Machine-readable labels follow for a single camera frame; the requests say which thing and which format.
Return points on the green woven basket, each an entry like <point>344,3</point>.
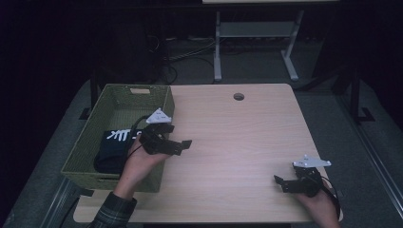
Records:
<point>117,104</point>

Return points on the person's left hand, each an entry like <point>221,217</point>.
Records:
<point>139,171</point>

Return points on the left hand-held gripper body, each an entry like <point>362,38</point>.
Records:
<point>153,139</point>

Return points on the metal floor rail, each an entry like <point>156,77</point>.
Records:
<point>374,152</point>
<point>58,202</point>

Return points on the black stand post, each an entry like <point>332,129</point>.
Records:
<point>355,95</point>
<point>93,91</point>

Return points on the dark navy garment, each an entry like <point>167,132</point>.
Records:
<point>111,152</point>

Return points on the white metal desk frame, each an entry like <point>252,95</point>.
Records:
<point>218,47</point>

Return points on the black tape strip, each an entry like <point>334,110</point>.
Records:
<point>85,191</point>

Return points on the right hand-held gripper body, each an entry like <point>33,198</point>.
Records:
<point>307,180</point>

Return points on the person's right hand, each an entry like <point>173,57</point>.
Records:
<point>320,209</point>

